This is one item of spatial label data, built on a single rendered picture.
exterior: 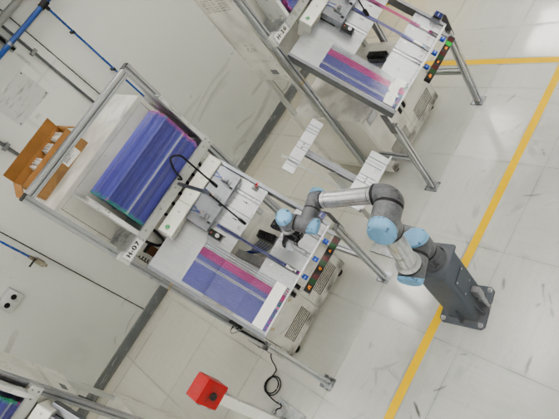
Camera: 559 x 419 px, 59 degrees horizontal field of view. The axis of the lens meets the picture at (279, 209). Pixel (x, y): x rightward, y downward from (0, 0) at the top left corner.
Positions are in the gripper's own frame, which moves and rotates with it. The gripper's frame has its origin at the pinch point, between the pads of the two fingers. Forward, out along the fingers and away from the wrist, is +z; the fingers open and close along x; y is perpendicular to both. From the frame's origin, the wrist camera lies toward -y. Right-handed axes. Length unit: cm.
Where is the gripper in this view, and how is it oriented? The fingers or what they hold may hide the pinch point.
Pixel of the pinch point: (292, 239)
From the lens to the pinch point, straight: 246.9
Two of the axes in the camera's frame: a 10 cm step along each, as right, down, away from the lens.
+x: 5.1, -8.3, 2.4
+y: 8.4, 4.1, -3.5
